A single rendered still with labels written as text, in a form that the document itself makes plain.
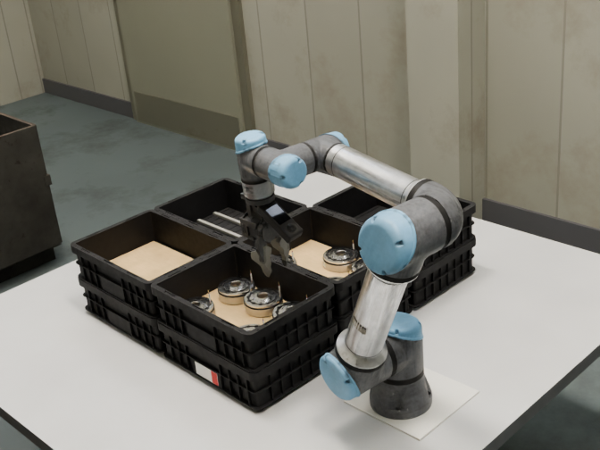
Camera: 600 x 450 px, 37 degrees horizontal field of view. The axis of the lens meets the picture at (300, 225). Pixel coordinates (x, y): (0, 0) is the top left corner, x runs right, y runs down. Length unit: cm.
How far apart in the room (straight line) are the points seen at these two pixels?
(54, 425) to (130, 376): 24
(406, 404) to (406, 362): 11
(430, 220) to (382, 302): 21
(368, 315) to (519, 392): 55
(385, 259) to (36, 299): 149
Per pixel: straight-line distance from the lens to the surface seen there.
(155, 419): 227
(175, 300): 228
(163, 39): 615
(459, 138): 435
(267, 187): 208
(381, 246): 170
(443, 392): 224
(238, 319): 234
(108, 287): 258
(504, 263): 281
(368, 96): 494
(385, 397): 214
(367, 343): 191
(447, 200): 177
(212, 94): 587
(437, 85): 433
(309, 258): 260
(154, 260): 271
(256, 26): 545
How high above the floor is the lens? 204
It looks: 26 degrees down
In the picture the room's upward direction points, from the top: 5 degrees counter-clockwise
